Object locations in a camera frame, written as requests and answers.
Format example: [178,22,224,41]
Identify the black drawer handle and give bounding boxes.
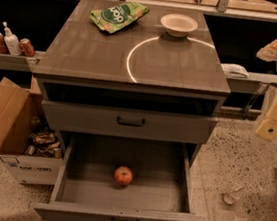
[116,116,145,127]

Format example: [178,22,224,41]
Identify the red apple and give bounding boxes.
[114,166,134,186]

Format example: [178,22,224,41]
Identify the green chip bag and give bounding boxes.
[90,2,150,34]

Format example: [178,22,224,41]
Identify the brown cardboard box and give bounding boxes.
[0,78,62,185]

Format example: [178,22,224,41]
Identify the white pump bottle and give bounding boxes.
[3,22,22,56]

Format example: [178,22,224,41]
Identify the red soda can right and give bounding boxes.
[20,38,36,57]

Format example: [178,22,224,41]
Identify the snack packets in box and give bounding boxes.
[24,128,61,158]

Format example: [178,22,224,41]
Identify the closed top drawer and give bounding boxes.
[41,100,217,144]

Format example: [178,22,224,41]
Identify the open middle drawer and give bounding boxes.
[35,134,209,221]

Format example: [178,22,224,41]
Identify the grey drawer cabinet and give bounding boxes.
[33,0,230,158]

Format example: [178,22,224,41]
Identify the white paper bowl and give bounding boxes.
[160,13,198,38]

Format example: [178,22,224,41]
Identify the white folded cloth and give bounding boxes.
[221,63,249,78]

